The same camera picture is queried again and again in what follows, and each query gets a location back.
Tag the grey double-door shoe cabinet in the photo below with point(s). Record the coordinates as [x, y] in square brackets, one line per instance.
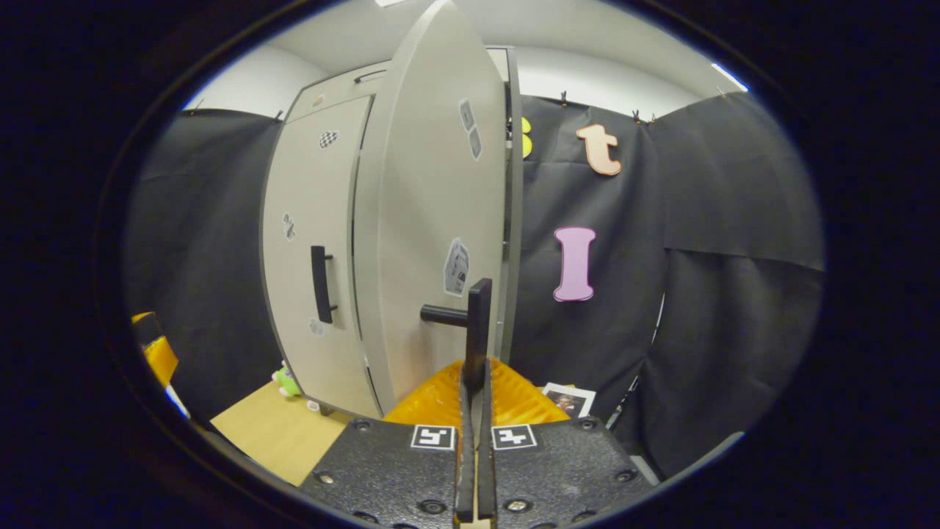
[341, 92]

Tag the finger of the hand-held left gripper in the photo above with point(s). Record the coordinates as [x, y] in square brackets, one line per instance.
[141, 316]
[161, 360]

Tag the white book with picture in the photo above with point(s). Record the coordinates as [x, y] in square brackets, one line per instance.
[569, 402]

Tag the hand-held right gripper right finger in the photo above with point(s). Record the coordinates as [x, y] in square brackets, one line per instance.
[485, 470]

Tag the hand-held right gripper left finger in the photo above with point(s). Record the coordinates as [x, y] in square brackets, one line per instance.
[465, 470]

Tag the black backdrop cloth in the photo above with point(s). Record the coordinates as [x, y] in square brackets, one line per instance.
[734, 330]

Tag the pink and green plush toy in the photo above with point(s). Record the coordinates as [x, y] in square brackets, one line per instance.
[286, 382]

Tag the grey cabinet door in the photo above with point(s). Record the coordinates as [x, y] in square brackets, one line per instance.
[323, 198]
[418, 220]

